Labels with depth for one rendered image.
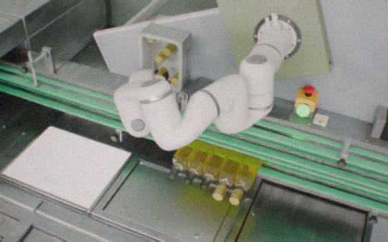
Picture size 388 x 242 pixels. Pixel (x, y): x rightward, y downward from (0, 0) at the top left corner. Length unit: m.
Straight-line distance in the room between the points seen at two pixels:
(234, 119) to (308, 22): 0.44
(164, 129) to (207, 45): 0.65
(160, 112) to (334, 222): 0.89
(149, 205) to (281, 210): 0.48
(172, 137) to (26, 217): 0.80
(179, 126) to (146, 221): 0.58
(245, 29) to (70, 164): 0.85
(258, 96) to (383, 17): 0.48
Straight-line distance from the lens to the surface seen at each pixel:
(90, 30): 2.60
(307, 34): 1.48
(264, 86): 1.23
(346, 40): 1.53
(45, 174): 1.81
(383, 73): 1.58
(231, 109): 1.17
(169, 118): 1.09
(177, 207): 1.64
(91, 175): 1.77
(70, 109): 1.94
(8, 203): 1.79
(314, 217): 1.73
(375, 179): 1.61
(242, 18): 1.50
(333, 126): 1.61
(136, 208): 1.64
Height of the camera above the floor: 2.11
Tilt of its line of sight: 45 degrees down
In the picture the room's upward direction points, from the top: 146 degrees counter-clockwise
